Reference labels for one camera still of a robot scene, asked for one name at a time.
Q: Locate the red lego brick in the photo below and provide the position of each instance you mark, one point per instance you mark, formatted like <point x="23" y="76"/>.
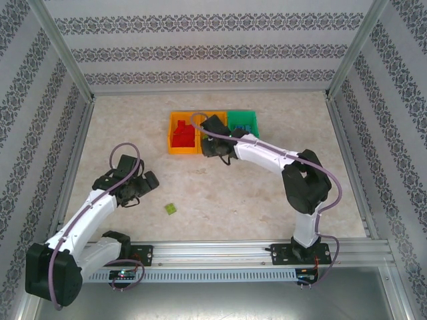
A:
<point x="189" y="141"/>
<point x="190" y="130"/>
<point x="181" y="126"/>
<point x="178" y="140"/>

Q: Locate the blue lego brick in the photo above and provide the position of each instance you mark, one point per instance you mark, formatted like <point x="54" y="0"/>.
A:
<point x="249" y="128"/>
<point x="238" y="127"/>

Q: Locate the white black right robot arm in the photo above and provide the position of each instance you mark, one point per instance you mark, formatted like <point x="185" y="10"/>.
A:
<point x="260" y="153"/>

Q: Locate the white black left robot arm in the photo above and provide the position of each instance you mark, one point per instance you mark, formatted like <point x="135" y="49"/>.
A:
<point x="83" y="216"/>

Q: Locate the small lime green lego brick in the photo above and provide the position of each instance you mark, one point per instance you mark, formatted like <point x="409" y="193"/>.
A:
<point x="170" y="209"/>

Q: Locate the orange plastic storage bin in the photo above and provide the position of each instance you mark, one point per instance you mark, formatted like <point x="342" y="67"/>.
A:
<point x="183" y="150"/>
<point x="220" y="113"/>

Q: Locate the green plastic storage bin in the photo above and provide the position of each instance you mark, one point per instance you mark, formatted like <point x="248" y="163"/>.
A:
<point x="241" y="116"/>

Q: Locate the small controller circuit board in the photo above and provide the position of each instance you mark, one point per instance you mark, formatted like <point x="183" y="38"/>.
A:
<point x="121" y="274"/>
<point x="305" y="274"/>

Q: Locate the grey sheet metal panel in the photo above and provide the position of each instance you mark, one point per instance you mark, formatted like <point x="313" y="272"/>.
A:
<point x="213" y="303"/>

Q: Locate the aluminium horizontal frame beam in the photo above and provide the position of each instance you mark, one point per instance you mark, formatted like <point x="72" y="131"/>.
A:
<point x="207" y="92"/>

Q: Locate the aluminium side frame rail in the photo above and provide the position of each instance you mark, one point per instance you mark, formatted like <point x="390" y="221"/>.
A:
<point x="81" y="133"/>
<point x="340" y="133"/>

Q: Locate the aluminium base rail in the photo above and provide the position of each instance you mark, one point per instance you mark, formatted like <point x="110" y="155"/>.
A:
<point x="207" y="253"/>

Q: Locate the aluminium frame corner post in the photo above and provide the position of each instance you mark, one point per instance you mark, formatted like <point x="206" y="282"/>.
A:
<point x="60" y="46"/>
<point x="357" y="46"/>

